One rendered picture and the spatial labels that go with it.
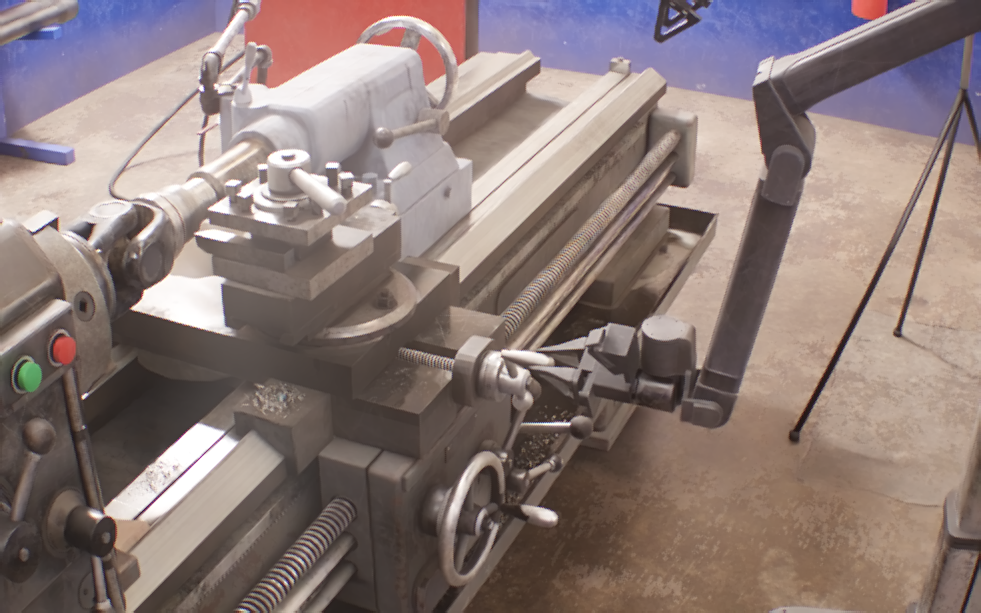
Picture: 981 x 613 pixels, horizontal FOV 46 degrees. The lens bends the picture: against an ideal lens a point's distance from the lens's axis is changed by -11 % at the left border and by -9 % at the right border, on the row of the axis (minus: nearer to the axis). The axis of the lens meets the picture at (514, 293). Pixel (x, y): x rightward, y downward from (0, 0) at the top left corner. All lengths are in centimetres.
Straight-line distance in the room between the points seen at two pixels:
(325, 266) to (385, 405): 21
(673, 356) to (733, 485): 152
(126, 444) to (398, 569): 48
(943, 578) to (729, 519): 114
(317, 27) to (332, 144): 277
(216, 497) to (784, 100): 86
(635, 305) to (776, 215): 156
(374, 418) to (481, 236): 63
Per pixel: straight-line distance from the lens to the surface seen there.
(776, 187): 145
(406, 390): 177
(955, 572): 196
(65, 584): 134
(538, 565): 283
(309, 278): 165
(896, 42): 140
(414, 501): 179
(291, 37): 482
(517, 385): 179
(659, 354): 163
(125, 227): 166
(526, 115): 328
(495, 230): 234
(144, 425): 202
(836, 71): 142
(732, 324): 159
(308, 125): 199
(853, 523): 306
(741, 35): 585
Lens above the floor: 180
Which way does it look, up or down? 27 degrees down
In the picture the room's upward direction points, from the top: 1 degrees clockwise
